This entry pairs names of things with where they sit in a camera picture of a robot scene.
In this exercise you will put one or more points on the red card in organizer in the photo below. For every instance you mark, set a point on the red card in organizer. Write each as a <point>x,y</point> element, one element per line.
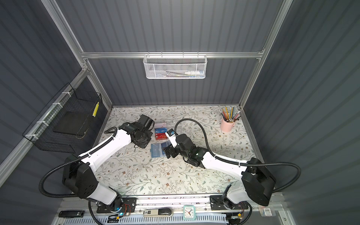
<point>161,136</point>

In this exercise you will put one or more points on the pink pencil cup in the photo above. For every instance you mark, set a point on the pink pencil cup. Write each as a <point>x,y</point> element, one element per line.
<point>226,127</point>

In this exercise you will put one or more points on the coloured pencils in cup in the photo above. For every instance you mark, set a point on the coloured pencils in cup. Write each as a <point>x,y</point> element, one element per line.
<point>230,114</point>

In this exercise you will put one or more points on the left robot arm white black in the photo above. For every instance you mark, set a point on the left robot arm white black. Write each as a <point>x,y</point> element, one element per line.
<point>80,177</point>

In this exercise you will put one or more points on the white wire mesh basket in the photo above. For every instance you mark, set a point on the white wire mesh basket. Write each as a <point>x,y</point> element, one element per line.
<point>156,67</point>

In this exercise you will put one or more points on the silver black device on rail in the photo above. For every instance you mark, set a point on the silver black device on rail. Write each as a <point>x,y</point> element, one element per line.
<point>160,212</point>

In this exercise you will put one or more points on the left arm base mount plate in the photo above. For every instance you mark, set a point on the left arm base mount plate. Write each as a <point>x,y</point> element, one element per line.
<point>123,205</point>

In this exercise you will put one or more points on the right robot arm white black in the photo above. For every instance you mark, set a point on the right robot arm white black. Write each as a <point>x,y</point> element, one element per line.
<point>257,182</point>

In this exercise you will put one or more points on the black flat pad in basket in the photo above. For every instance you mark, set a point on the black flat pad in basket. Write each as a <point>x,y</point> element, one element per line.
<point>72,123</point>

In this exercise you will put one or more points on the pink card in organizer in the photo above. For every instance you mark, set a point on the pink card in organizer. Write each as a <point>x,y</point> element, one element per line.
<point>160,125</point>

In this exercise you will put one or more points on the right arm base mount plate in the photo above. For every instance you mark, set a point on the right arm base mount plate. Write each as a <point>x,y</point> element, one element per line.
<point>219,203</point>

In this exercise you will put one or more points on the blue leather card holder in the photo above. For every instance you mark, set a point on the blue leather card holder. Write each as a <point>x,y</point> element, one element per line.
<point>157,149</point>

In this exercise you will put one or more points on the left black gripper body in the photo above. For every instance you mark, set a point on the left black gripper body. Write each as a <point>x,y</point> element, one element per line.
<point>146,139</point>

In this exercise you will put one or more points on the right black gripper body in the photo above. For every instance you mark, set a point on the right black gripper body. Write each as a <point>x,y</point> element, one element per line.
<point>184,154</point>

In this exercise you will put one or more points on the black stapler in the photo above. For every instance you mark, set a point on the black stapler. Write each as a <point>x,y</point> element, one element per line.
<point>71,214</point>

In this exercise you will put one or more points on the yellow tag on basket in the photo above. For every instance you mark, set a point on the yellow tag on basket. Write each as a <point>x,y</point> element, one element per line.
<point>95,110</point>

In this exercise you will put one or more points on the floral patterned table mat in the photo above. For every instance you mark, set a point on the floral patterned table mat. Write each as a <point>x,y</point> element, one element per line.
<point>133,171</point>

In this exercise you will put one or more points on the clear acrylic organizer box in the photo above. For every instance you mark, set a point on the clear acrylic organizer box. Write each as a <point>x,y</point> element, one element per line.
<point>170,125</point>

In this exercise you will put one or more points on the small clear packet with label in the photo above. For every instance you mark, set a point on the small clear packet with label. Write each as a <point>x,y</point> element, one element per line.
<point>266,211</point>

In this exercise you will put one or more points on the blue card in organizer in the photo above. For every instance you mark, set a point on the blue card in organizer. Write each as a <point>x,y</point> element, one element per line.
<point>160,130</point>

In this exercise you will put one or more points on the black wire wall basket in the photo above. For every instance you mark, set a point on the black wire wall basket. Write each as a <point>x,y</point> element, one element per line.
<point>40,132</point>

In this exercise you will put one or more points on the pens in white basket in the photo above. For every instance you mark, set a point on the pens in white basket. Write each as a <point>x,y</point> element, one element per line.
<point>193,73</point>

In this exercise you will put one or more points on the small teal desk clock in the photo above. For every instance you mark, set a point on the small teal desk clock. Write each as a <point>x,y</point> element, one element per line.
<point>189,212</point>

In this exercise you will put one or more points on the right wrist camera white housing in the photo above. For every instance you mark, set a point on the right wrist camera white housing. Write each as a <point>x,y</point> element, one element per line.
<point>171,135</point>

